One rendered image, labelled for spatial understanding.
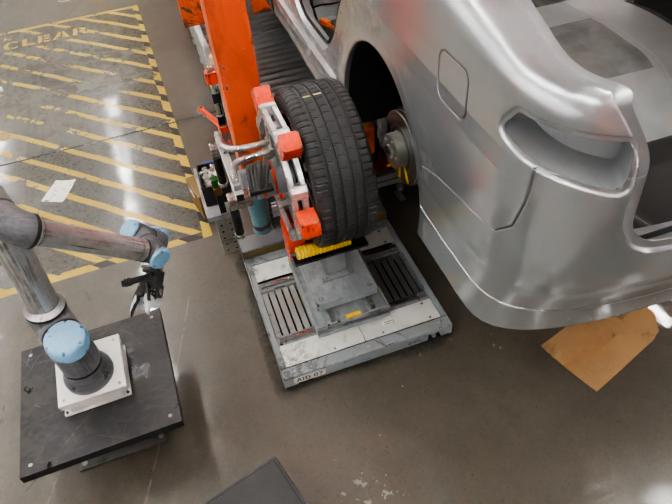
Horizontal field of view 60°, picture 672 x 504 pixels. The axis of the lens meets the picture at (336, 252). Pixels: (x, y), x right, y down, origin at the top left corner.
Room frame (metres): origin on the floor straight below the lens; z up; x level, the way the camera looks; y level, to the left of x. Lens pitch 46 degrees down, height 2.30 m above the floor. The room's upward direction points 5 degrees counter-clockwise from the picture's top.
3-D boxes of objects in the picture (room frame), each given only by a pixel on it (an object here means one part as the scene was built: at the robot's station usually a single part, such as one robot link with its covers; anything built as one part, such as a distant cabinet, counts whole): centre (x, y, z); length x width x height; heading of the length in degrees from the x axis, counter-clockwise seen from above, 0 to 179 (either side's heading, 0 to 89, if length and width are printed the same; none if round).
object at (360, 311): (1.88, 0.01, 0.13); 0.50 x 0.36 x 0.10; 15
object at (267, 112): (1.87, 0.18, 0.85); 0.54 x 0.07 x 0.54; 15
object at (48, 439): (1.32, 1.02, 0.15); 0.60 x 0.60 x 0.30; 17
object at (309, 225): (1.57, 0.09, 0.85); 0.09 x 0.08 x 0.07; 15
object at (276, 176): (1.85, 0.25, 0.85); 0.21 x 0.14 x 0.14; 105
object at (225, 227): (2.36, 0.59, 0.21); 0.10 x 0.10 x 0.42; 15
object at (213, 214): (2.33, 0.58, 0.44); 0.43 x 0.17 x 0.03; 15
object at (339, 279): (1.92, 0.02, 0.32); 0.40 x 0.30 x 0.28; 15
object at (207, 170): (2.30, 0.57, 0.52); 0.20 x 0.14 x 0.13; 14
